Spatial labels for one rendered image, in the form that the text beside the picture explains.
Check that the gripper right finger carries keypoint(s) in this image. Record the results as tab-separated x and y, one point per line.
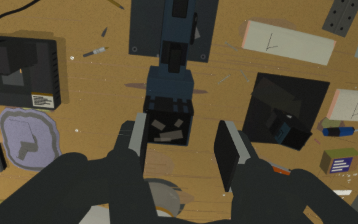
260	193

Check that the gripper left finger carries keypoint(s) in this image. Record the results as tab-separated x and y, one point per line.
126	174

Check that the black battery pack with tape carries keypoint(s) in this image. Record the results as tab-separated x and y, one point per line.
166	124

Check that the black and blue battery pack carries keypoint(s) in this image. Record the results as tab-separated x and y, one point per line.
291	131

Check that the black mat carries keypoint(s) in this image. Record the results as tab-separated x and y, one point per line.
291	90

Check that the silver drill bit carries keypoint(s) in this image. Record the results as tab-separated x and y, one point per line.
95	51

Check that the dark grey drill stand plate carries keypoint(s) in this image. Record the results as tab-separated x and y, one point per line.
141	28

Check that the black battery charger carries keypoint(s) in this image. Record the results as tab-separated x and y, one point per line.
20	71

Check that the orange and white tool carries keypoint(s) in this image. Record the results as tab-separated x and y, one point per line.
280	168

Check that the grey tape roll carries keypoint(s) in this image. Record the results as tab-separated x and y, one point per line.
163	196

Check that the small white label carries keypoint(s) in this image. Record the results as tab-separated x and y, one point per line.
342	192

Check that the brown box blue label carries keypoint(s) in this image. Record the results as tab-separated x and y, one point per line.
337	162

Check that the olive green rag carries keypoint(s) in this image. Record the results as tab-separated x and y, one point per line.
330	122

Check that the short white block pink edge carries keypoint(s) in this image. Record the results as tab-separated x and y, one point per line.
353	106

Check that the long white block pink edge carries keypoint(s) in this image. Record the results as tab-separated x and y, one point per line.
288	42

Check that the yellow pencil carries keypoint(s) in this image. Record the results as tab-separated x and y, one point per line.
116	3

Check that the grey metal hinge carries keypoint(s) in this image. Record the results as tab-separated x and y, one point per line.
341	17

